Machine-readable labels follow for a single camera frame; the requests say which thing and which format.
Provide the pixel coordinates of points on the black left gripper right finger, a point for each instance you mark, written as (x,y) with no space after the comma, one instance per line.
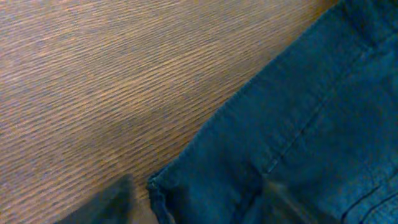
(279,207)

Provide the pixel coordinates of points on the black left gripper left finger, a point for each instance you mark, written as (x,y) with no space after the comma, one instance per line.
(109,206)

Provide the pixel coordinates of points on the navy blue shorts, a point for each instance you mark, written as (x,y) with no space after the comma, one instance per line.
(320,119)

